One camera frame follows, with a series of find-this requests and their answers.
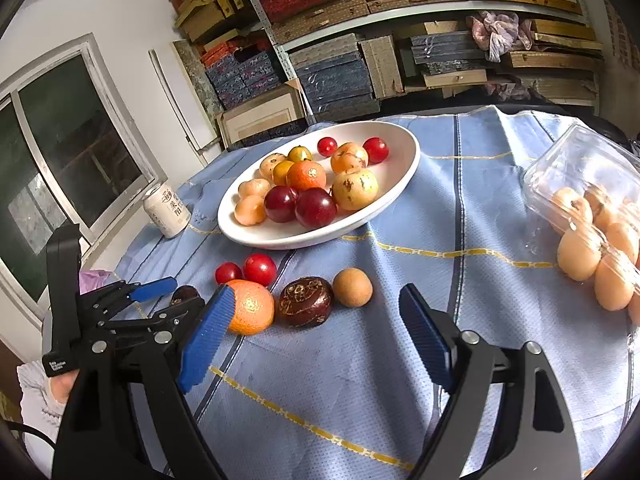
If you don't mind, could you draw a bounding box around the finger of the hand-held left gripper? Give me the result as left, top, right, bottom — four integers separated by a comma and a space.
107, 297, 206, 337
120, 276, 178, 306

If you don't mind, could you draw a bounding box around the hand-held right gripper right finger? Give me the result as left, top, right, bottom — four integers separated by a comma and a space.
399, 283, 583, 480

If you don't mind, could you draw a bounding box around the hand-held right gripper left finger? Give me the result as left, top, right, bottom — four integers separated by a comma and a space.
52, 284, 236, 480

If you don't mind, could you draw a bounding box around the large orange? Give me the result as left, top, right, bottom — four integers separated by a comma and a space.
226, 280, 276, 337

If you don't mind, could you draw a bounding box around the tan round longan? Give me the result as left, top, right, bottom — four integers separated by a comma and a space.
332, 267, 374, 308

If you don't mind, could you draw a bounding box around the pale yellow apricot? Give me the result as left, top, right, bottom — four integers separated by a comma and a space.
237, 178, 271, 198
234, 195, 267, 227
259, 154, 288, 181

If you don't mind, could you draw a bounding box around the white oval plate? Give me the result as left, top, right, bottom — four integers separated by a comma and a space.
217, 121, 421, 250

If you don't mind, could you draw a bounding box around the dark red plum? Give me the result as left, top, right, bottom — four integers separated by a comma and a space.
295, 187, 337, 229
264, 186, 300, 224

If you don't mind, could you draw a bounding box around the yellow spotted apple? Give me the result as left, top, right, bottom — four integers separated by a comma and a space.
332, 169, 379, 212

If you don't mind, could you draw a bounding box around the orange spotted apricot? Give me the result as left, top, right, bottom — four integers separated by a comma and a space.
330, 142, 370, 175

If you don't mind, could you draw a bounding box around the person's left forearm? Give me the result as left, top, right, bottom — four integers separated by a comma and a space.
16, 360, 76, 478

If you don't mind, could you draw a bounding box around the white beverage can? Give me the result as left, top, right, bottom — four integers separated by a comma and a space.
143, 183, 192, 239

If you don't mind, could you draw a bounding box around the blue striped tablecloth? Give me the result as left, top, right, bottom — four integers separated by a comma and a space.
105, 105, 640, 480

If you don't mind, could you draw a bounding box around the white framed window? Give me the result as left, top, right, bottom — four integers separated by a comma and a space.
0, 32, 168, 321

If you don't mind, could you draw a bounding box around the green marbled slab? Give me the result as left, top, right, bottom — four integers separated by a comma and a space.
172, 40, 223, 121

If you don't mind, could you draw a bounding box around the clear plastic clamshell box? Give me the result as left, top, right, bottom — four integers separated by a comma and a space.
522, 124, 640, 321

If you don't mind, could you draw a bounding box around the stack of blue patterned boxes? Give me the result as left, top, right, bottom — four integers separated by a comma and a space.
205, 47, 283, 111
290, 35, 381, 116

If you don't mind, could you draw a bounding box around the stack of orange patterned boxes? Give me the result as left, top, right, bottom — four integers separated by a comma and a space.
200, 35, 271, 63

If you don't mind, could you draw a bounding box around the upright tan woven box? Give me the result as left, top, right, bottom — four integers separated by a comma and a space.
360, 36, 405, 100

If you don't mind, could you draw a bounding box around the dark cloth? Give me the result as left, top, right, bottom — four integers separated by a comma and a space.
590, 115, 640, 146

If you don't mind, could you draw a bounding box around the pile of brown yellow boxes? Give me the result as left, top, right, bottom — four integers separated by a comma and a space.
167, 0, 246, 43

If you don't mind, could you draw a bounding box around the stack of dark grey boxes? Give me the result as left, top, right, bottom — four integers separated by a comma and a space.
400, 30, 488, 88

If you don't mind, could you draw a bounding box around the stack of plain wooden boxes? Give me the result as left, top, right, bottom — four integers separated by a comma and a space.
502, 17, 603, 103

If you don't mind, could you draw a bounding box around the long tan woven box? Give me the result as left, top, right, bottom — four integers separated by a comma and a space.
272, 7, 371, 46

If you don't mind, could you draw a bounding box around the crumpled pink plastic bag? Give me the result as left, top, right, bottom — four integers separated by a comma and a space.
467, 10, 536, 63

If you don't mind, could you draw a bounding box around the white metal shelf rack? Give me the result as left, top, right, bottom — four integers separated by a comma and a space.
227, 0, 608, 121

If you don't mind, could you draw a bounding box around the patterned curtain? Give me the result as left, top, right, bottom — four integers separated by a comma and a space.
597, 0, 640, 76

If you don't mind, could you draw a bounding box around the black cable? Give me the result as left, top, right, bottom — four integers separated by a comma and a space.
5, 422, 56, 448

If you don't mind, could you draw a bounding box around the cardboard picture frame box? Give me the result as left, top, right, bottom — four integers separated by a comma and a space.
215, 85, 308, 148

